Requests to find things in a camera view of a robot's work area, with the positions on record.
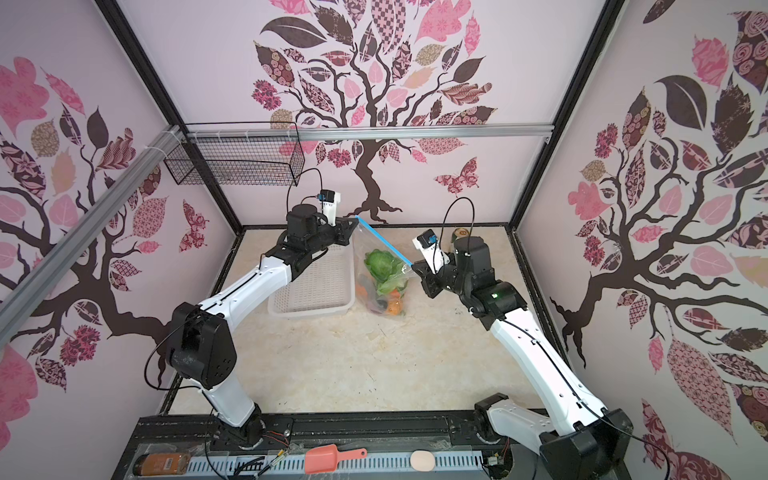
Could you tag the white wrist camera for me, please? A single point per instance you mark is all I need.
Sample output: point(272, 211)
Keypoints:
point(329, 201)
point(428, 244)

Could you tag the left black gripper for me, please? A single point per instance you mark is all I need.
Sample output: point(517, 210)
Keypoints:
point(343, 229)

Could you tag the silver aluminium rail back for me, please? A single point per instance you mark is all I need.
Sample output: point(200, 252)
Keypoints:
point(374, 133)

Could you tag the green beverage can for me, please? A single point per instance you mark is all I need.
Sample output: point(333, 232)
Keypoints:
point(460, 233)

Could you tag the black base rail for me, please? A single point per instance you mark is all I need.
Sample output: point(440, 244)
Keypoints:
point(297, 433)

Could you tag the green napa cabbage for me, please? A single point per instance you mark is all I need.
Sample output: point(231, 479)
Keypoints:
point(389, 272)

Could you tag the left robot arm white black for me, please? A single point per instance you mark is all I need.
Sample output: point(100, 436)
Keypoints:
point(200, 346)

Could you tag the beige oval sponge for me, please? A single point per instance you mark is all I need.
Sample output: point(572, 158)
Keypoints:
point(423, 461)

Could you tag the silver aluminium rail left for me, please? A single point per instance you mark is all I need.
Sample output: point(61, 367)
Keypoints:
point(18, 307)

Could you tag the clear zip top bag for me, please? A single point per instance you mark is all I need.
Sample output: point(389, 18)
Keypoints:
point(365, 239)

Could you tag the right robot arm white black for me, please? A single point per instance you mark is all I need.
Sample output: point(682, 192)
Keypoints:
point(577, 436)

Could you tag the black wire wall basket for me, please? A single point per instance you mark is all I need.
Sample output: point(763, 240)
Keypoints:
point(262, 153)

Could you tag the silver aluminium rail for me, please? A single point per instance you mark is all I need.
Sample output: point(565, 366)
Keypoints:
point(18, 307)
point(374, 133)

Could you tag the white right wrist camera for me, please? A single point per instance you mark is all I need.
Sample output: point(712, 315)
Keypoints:
point(428, 244)

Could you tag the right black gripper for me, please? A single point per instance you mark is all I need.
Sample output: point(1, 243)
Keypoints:
point(428, 277)

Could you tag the white plastic perforated basket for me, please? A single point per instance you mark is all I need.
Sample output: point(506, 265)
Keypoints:
point(325, 288)

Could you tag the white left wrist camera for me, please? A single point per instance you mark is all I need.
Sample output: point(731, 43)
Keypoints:
point(329, 201)

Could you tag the pink plastic scoop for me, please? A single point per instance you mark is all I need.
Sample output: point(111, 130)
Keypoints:
point(325, 459)

